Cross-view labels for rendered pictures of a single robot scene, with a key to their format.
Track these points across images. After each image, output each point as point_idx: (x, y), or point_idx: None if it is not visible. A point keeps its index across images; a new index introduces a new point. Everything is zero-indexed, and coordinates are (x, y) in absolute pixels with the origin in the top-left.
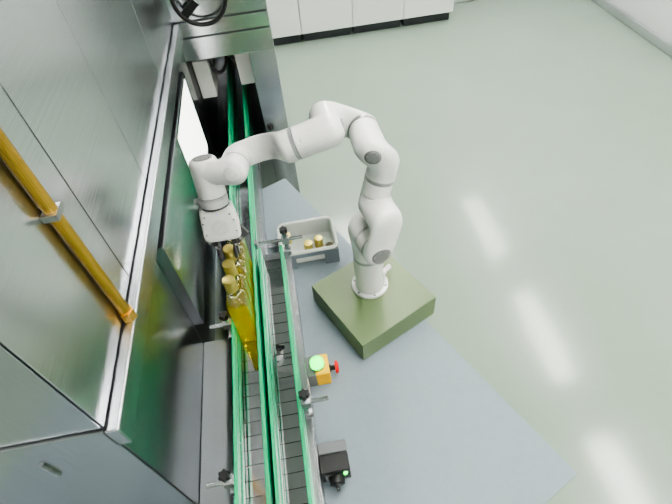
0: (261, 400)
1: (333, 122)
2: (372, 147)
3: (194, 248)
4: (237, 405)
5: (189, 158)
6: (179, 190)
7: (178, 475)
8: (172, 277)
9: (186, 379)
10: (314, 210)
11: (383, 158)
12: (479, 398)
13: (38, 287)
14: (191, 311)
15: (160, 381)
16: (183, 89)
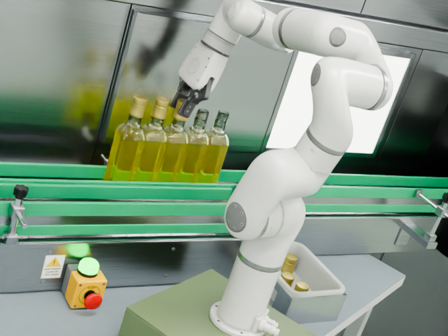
0: (13, 179)
1: (325, 17)
2: (322, 61)
3: None
4: (5, 169)
5: (303, 85)
6: (235, 53)
7: None
8: (123, 55)
9: (25, 120)
10: (363, 303)
11: (320, 82)
12: None
13: None
14: (107, 116)
15: (1, 47)
16: (391, 59)
